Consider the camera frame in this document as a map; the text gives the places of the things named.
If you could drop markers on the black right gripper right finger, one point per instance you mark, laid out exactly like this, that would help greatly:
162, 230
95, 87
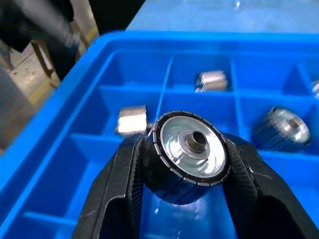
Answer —
261, 199

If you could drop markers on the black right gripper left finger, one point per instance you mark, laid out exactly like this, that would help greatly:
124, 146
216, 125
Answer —
112, 199

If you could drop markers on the metal motor rotor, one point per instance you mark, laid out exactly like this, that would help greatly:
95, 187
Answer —
132, 122
281, 129
211, 81
316, 89
174, 139

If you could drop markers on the blue plastic compartment tray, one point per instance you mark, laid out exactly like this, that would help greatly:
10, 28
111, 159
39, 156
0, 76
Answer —
74, 149

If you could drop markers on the blue plastic table cover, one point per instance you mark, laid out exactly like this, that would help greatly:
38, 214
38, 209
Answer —
199, 15

